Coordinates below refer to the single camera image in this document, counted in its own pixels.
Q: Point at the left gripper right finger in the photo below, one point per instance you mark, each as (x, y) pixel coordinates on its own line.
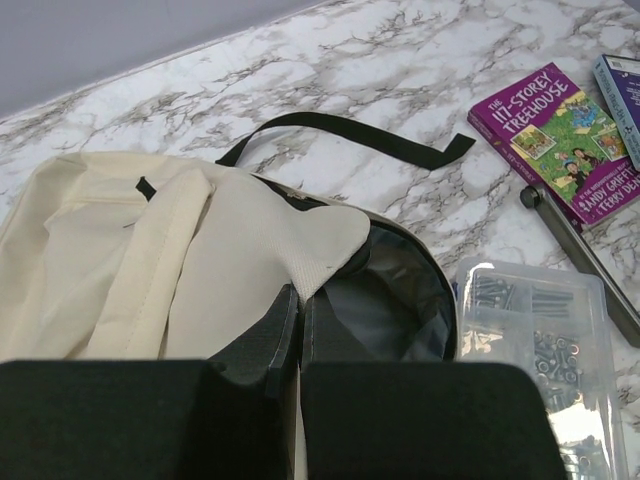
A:
(365, 418)

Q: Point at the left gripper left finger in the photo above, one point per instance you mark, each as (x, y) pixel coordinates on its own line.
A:
(224, 417)

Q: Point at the cream canvas backpack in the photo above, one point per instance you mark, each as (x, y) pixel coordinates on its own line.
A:
(117, 255)

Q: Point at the purple treehouse book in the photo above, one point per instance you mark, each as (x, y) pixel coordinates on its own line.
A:
(552, 133)

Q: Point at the purple white book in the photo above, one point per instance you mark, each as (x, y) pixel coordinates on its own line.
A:
(618, 80)

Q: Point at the clear plastic parts box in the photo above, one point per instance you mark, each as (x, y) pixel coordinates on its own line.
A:
(553, 325)

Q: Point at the dark metal T-handle tool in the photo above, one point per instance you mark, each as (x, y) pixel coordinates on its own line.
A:
(620, 309)

